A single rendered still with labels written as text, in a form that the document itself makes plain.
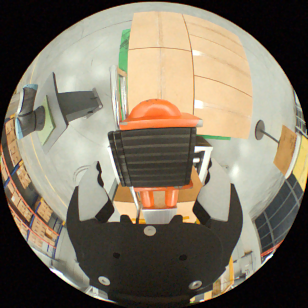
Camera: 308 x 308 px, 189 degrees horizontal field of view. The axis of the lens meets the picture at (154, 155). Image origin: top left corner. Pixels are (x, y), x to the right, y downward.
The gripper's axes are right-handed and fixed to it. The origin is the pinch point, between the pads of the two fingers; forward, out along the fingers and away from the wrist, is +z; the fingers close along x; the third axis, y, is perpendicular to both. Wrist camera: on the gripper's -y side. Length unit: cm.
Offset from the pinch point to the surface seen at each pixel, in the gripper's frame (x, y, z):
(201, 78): 30, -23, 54
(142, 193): -1.9, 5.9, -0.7
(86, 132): -94, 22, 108
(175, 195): 3.0, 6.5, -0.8
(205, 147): 32, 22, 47
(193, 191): 16.1, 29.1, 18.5
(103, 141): -69, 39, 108
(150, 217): -1.1, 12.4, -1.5
